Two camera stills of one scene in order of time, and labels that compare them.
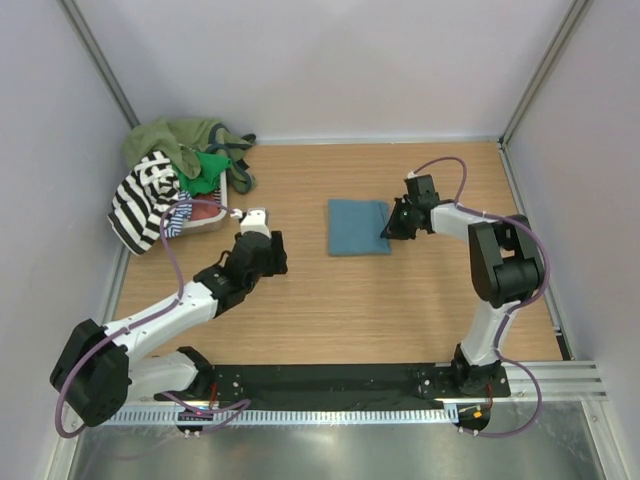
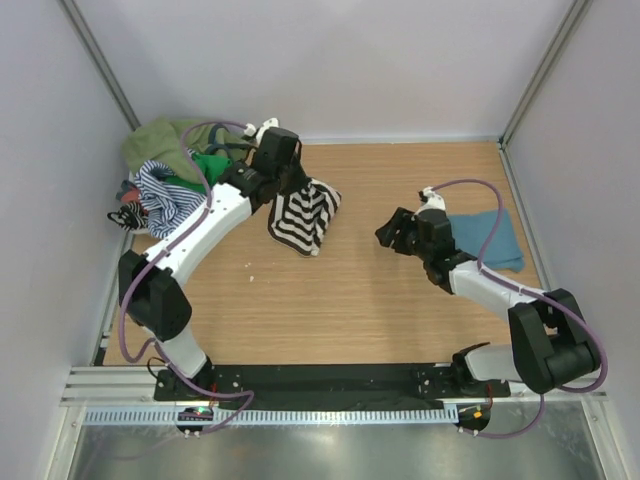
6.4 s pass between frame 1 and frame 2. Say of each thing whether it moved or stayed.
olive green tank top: stayed
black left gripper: moved
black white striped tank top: moved
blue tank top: moved
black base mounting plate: stayed
